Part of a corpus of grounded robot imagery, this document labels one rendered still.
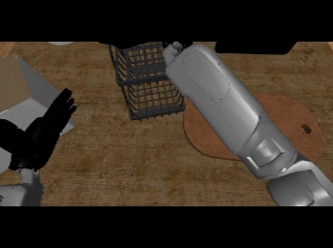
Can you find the pale grey object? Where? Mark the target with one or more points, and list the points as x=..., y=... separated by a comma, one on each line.
x=61, y=42

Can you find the brown wooden cutting board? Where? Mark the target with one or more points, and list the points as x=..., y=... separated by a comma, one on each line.
x=295, y=119

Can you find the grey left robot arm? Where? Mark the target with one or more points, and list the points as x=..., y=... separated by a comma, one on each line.
x=11, y=194

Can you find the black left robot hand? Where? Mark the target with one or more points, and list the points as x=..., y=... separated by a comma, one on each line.
x=38, y=139

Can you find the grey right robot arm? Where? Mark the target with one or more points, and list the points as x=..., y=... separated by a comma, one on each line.
x=231, y=106

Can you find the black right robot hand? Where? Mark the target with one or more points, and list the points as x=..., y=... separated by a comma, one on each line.
x=186, y=43

